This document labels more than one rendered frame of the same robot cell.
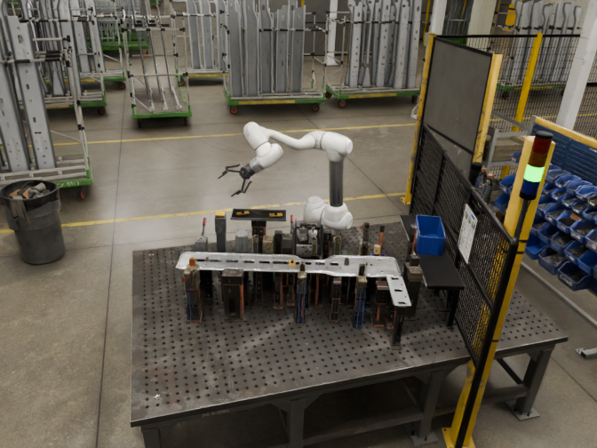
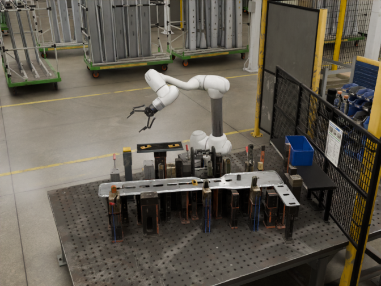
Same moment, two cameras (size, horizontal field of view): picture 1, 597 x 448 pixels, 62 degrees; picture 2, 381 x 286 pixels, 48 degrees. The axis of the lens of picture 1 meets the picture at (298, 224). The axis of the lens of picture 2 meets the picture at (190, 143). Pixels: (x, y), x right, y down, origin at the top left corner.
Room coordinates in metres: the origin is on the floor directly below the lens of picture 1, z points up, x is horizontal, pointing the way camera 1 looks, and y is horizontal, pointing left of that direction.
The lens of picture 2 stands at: (-0.14, 0.42, 2.58)
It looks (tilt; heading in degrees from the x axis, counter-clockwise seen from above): 24 degrees down; 353
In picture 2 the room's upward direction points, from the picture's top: straight up
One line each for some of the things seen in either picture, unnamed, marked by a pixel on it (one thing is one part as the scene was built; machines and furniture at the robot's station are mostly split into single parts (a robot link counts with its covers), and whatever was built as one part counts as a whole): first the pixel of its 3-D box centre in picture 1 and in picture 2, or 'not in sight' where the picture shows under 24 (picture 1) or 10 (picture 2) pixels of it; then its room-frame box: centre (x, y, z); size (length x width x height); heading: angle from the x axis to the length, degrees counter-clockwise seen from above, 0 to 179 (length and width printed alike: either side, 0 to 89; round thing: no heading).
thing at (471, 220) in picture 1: (468, 233); (334, 143); (2.55, -0.99, 1.30); 0.23 x 0.02 x 0.31; 1
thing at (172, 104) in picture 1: (155, 65); (25, 41); (9.18, 2.67, 0.88); 1.91 x 1.00 x 1.76; 18
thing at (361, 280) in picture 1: (359, 300); (254, 207); (2.43, -0.38, 0.87); 0.12 x 0.09 x 0.35; 1
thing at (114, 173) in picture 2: (202, 261); (116, 191); (2.79, 0.62, 0.88); 0.11 x 0.10 x 0.36; 1
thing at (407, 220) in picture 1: (428, 248); (299, 161); (2.85, -0.87, 1.02); 0.90 x 0.22 x 0.03; 1
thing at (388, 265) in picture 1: (289, 263); (191, 184); (2.63, 0.05, 1.00); 1.38 x 0.22 x 0.02; 91
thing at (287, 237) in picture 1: (287, 260); (186, 183); (2.83, 0.07, 0.89); 0.13 x 0.11 x 0.38; 1
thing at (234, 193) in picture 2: (335, 300); (234, 210); (2.47, -0.24, 0.84); 0.11 x 0.08 x 0.29; 1
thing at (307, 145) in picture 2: (428, 234); (298, 150); (2.89, -0.87, 1.10); 0.30 x 0.17 x 0.13; 173
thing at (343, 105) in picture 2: (486, 190); (344, 108); (2.65, -1.08, 1.53); 0.06 x 0.06 x 0.20
